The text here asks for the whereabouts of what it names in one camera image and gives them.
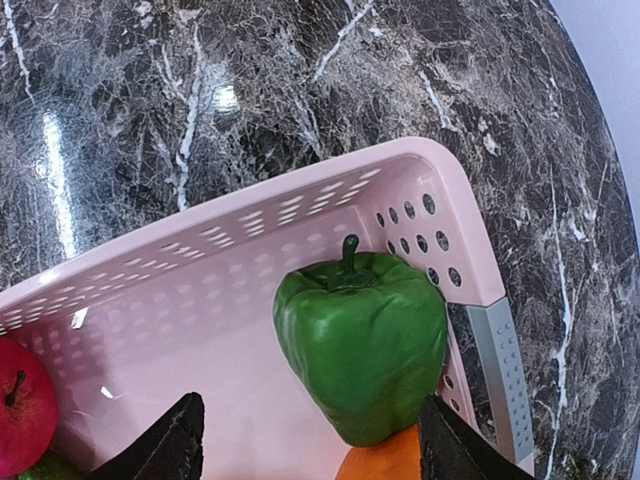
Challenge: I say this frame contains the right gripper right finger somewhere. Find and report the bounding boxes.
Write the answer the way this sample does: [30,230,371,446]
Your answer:
[418,395,530,480]

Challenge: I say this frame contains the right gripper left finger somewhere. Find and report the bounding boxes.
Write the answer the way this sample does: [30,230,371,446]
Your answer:
[89,392,205,480]

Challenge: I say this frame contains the pink perforated plastic basket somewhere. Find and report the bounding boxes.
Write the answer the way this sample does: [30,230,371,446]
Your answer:
[1,137,534,479]

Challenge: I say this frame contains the green toy bell pepper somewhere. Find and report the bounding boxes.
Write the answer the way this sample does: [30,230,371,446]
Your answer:
[272,234,448,447]

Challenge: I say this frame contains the orange toy fruit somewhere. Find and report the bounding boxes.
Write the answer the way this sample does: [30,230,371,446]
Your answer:
[335,425,421,480]

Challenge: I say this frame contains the orange green toy mango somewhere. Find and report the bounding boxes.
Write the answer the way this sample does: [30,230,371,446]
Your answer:
[17,451,85,480]

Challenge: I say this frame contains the red toy apple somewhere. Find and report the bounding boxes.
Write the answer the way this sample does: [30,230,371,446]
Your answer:
[1,337,59,477]

